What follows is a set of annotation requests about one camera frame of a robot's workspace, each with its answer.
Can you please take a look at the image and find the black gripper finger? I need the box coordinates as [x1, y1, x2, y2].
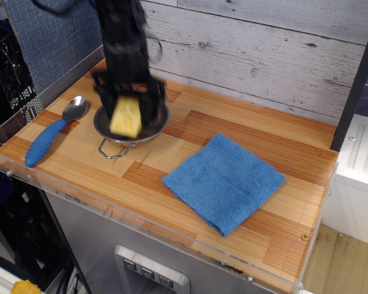
[94, 85, 120, 119]
[139, 92, 165, 127]

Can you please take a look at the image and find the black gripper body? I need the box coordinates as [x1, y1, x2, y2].
[91, 42, 166, 98]

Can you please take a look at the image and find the yellow toy cheese wedge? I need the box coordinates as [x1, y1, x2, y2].
[109, 96, 142, 138]

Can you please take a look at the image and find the small steel two-handled pot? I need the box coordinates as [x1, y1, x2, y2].
[93, 84, 171, 160]

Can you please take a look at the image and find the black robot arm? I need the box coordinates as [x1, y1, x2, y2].
[92, 1, 164, 127]

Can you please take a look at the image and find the black plastic crate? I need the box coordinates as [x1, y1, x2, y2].
[0, 20, 44, 125]

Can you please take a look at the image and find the clear acrylic table guard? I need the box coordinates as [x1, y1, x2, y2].
[0, 47, 340, 294]

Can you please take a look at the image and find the blue knitted cloth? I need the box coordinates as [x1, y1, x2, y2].
[161, 134, 285, 237]

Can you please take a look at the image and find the silver dispenser button panel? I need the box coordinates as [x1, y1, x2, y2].
[114, 244, 191, 293]

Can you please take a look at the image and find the white appliance top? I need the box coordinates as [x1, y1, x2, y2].
[337, 115, 368, 184]

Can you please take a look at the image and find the spoon with blue handle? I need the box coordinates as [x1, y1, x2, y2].
[25, 96, 88, 167]

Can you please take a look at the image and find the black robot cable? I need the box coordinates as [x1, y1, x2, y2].
[145, 35, 165, 67]

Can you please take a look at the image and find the dark right shelf post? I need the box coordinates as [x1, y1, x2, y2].
[330, 43, 368, 151]

